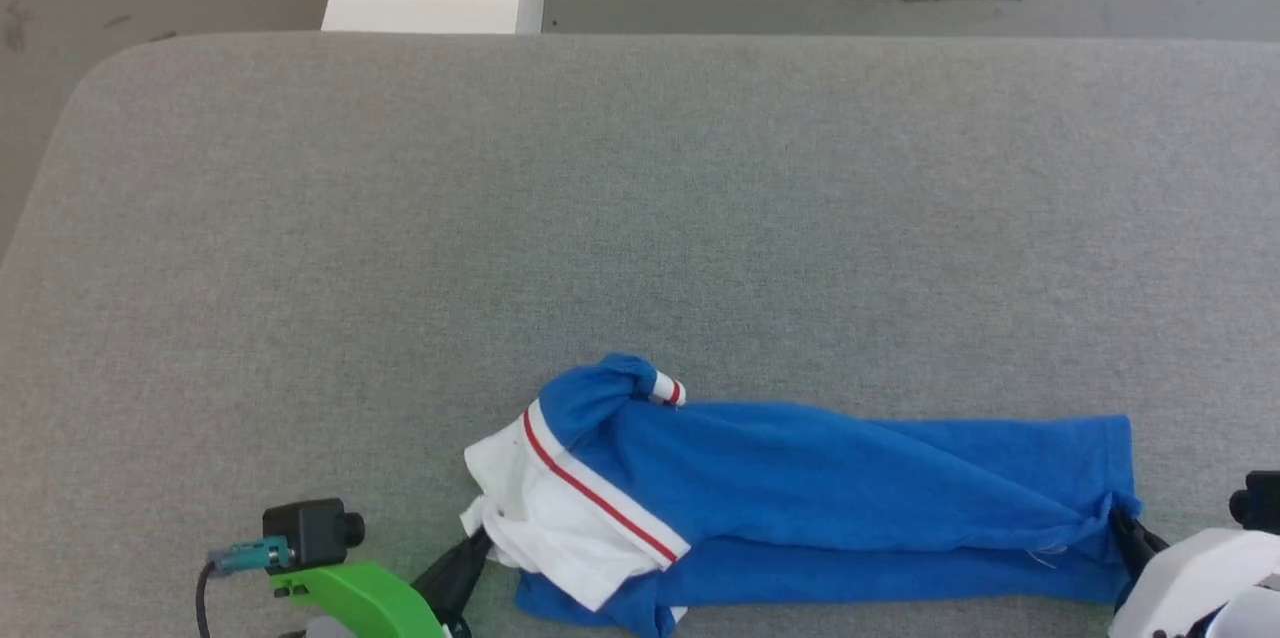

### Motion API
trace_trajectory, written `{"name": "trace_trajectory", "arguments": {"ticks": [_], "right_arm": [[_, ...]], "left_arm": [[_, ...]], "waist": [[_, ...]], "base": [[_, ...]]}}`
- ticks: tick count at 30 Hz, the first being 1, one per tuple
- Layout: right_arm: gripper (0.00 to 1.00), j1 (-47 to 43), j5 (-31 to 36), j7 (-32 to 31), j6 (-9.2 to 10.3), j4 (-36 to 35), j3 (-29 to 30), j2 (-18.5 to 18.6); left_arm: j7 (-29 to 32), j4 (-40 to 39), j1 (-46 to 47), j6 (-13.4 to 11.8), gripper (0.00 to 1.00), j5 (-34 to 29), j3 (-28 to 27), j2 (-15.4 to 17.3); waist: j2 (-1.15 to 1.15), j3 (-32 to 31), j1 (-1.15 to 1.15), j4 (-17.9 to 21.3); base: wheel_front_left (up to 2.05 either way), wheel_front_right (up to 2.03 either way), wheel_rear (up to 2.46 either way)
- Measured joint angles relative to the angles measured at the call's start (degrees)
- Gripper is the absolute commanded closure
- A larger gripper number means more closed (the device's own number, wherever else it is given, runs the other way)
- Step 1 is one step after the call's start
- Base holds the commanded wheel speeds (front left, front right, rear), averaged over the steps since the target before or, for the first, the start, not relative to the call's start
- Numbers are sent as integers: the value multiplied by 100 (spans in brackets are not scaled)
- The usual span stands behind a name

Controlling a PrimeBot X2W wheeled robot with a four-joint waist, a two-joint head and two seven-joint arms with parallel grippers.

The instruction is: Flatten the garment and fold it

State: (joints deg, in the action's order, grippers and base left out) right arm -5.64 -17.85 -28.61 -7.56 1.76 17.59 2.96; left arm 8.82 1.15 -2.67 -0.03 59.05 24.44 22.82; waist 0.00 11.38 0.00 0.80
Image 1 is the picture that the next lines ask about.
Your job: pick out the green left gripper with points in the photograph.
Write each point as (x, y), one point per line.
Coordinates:
(370, 603)

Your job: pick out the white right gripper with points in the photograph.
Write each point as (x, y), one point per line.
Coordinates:
(1200, 578)

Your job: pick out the blue white-sleeved T-shirt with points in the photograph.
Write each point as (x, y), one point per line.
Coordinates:
(850, 478)

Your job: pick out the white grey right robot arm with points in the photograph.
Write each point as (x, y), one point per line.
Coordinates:
(1255, 618)

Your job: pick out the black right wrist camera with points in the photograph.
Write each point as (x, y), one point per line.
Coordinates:
(1260, 501)

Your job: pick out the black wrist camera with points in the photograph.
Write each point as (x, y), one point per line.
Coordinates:
(1260, 501)
(310, 530)

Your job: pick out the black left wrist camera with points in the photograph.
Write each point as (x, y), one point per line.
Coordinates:
(310, 530)

